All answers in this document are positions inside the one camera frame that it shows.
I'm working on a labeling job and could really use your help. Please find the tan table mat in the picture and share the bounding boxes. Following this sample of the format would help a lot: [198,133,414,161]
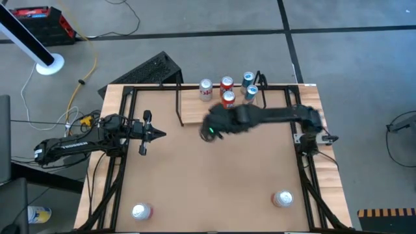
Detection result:
[115,89,309,232]

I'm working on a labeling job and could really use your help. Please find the grey metal leg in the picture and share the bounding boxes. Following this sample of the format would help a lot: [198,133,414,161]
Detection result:
[386,114,416,133]

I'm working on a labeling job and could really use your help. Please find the black metal shelf frame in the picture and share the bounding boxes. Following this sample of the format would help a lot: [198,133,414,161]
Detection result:
[175,70,268,127]

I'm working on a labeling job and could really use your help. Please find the blue silver slim can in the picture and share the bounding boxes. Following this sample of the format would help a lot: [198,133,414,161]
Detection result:
[240,71,256,96]
[242,84,259,105]

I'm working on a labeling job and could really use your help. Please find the white floor cable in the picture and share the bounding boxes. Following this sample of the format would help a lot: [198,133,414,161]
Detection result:
[20,63,81,131]

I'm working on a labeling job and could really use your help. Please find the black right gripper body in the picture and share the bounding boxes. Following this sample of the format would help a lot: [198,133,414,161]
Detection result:
[203,103,254,134]

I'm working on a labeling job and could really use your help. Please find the red black toolbox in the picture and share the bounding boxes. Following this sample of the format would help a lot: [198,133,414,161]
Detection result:
[8,5,77,47]

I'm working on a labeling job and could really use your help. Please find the black perforated metal box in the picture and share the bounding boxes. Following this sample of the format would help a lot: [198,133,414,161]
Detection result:
[97,51,185,99]

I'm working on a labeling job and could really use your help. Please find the white black floor stand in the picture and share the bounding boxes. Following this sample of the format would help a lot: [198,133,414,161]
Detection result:
[0,3,65,76]

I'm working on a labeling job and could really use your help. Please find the black looped floor cable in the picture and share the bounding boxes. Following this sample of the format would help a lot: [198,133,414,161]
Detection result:
[385,110,416,169]

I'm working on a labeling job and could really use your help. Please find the red soda can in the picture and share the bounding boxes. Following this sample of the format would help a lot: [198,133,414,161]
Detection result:
[219,75,235,97]
[222,90,237,110]

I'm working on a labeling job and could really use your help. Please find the yellow floor cable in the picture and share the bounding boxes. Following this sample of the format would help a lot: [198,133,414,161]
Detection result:
[57,0,98,126]

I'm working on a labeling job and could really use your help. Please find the silver diet cola can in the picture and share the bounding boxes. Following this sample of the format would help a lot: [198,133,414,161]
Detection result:
[198,78,214,102]

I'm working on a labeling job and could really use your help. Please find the black aluminium rig frame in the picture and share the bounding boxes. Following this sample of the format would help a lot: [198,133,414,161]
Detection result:
[76,83,354,233]

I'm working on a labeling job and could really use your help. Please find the yellow black striped platform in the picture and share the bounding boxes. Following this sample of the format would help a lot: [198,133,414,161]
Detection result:
[356,207,416,234]

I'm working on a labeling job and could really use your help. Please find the light wooden shelf board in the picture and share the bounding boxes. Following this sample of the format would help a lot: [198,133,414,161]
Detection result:
[180,87,261,126]

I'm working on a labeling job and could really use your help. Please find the white yellow blue can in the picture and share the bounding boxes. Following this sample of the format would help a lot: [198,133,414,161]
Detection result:
[27,205,53,225]

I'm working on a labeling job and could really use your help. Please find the dark flat panel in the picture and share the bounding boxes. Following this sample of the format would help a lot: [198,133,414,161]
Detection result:
[0,94,12,185]

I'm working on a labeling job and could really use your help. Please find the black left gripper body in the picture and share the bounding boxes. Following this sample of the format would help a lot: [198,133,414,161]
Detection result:
[125,119,146,144]

